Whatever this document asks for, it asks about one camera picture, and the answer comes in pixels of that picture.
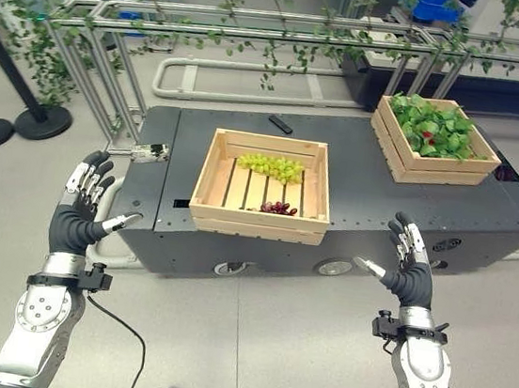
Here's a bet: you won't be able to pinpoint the red grape bunch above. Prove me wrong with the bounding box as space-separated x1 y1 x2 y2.
247 197 300 218

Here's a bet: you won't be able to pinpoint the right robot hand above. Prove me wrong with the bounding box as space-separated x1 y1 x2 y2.
347 207 443 312

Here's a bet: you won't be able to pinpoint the left wrist camera clamp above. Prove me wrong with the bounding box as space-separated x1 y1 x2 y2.
25 254 116 298

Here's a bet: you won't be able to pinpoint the green grape bunch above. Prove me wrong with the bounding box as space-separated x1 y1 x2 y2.
234 150 307 186

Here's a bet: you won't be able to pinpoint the aluminium frame with vines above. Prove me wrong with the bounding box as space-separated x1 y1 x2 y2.
0 0 519 203

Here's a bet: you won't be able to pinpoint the wrist camera clamp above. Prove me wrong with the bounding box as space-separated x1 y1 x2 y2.
25 254 116 298
368 307 451 354

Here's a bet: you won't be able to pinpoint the right wrist camera clamp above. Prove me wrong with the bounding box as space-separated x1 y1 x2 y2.
368 307 451 354

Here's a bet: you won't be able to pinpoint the shallow wooden crate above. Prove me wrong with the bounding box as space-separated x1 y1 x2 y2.
186 125 340 249

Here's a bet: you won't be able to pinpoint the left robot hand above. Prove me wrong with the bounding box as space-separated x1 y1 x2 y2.
45 146 151 266

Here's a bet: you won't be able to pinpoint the blue machine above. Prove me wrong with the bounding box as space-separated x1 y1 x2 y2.
403 0 467 29

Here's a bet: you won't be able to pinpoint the black stanchion post with base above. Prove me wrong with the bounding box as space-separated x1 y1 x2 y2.
0 9 86 145

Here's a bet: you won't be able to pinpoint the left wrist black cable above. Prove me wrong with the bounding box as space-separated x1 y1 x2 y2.
74 294 153 388

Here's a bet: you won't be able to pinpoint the green artificial leaves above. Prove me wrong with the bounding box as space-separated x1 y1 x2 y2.
384 90 495 165

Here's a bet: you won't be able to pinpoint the dark grey wheeled cart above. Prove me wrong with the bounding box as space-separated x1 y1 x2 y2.
102 80 519 321

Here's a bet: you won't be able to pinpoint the wooden crate with leaves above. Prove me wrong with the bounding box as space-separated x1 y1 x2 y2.
363 90 509 196

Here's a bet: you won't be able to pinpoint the black remote control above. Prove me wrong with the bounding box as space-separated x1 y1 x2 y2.
266 115 294 135

